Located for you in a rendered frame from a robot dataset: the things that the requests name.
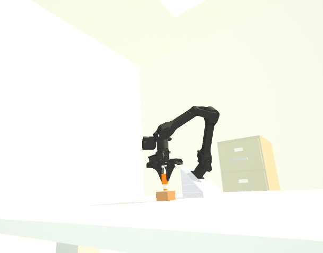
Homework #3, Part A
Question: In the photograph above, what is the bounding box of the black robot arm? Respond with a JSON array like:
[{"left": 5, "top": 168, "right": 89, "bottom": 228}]
[{"left": 142, "top": 106, "right": 220, "bottom": 179}]

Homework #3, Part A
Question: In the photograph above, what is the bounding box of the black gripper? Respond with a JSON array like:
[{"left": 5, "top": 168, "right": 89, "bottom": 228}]
[{"left": 146, "top": 149, "right": 183, "bottom": 181}]

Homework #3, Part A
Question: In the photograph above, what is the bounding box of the tan rectangular block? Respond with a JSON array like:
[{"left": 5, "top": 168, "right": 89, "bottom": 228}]
[{"left": 156, "top": 191, "right": 176, "bottom": 201}]

